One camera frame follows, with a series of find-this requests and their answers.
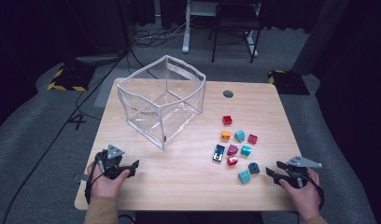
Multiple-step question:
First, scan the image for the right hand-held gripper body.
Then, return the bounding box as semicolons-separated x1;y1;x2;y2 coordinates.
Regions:
282;155;323;189

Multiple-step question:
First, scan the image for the person's right hand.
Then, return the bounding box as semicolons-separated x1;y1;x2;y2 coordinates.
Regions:
278;173;322;222

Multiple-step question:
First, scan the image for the clear plastic box white trim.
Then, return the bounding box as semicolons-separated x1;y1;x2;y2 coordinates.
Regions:
117;54;207;151

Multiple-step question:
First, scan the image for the grey flat stand base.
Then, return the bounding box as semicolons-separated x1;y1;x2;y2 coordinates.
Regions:
75;52;129;66

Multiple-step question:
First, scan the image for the grey curtain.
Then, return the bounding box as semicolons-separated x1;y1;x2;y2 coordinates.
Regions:
290;0;351;76

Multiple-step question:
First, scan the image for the white desk frame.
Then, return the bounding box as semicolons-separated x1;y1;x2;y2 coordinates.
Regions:
181;0;263;59

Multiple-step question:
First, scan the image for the long black floor cable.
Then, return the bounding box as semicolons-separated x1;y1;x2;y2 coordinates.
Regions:
1;46;134;224

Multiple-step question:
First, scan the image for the bundle of floor cables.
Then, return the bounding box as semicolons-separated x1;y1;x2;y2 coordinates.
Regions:
131;18;192;49

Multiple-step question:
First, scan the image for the black chair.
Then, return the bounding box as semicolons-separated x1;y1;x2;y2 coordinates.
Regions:
207;1;263;64

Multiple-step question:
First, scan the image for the right hand-held gripper cable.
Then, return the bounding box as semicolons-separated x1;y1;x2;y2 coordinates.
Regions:
303;174;326;213

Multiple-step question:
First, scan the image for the person's left hand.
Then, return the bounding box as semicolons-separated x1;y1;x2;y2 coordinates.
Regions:
86;162;132;200

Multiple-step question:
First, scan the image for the long blue toy block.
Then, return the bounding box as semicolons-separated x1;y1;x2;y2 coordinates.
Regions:
212;144;226;163

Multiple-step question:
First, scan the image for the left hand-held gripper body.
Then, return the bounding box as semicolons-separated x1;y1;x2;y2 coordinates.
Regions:
94;144;131;181

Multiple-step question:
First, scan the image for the black yellow striped plate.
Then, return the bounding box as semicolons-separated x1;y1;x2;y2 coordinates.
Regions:
267;69;310;96
47;63;96;92

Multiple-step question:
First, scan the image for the grey tape strip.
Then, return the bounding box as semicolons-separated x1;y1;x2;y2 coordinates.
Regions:
72;172;90;183

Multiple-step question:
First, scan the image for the short black floor cable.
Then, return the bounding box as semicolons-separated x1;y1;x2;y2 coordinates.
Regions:
127;46;160;80

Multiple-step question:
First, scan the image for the dark blue sloped toy block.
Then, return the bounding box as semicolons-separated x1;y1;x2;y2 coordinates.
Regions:
247;161;261;175

